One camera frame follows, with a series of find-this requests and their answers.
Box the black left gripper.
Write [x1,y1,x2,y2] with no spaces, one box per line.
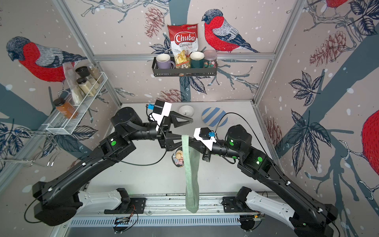
[127,110,191,152]

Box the green corduroy bag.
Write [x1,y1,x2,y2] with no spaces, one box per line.
[181,135,200,213]

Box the plush doll keychain decoration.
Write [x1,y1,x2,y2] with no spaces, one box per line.
[171,148,184,167]

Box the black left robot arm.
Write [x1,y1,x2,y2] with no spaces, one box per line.
[31,107,193,226]

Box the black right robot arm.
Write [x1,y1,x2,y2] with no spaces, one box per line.
[189,124,338,237]

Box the red Chuba chips bag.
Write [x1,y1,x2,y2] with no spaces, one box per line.
[168,24,198,69]

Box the clear plastic bag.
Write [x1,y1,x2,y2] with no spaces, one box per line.
[63,62,85,105]

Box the white ceramic bowl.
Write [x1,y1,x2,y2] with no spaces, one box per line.
[179,105,194,118]

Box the blue striped plate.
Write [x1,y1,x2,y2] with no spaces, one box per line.
[201,107,228,127]

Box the purple mug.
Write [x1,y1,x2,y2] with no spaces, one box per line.
[156,53,175,69]

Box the green mug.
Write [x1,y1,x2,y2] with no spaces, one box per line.
[190,51,204,68]

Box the pink lidded candy jar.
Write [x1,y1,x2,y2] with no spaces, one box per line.
[203,49,217,68]

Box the small glass spice jar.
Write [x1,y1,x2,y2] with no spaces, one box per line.
[87,64,103,84]

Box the beige spice jar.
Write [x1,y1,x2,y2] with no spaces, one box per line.
[77,78,96,97]

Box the black lid spice jar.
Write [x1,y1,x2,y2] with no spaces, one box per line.
[75,66,100,90]

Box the orange spice jar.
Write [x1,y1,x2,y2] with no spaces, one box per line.
[53,98,78,119]

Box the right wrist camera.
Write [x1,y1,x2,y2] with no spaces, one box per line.
[193,127,217,151]

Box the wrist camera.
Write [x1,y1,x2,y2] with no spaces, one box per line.
[147,100,172,133]
[193,127,217,151]

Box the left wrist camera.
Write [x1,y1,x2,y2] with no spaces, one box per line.
[147,100,172,133]

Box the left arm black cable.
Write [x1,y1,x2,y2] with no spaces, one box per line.
[103,112,168,167]

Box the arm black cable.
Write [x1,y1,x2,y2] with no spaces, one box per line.
[103,112,168,167]
[214,112,268,155]

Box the black wall shelf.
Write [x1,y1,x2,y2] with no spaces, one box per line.
[152,57,218,77]

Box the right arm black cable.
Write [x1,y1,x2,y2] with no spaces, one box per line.
[214,112,268,155]

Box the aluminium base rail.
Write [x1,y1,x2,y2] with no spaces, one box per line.
[69,192,309,229]

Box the white wire rack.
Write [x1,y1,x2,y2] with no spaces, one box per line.
[41,71,109,135]

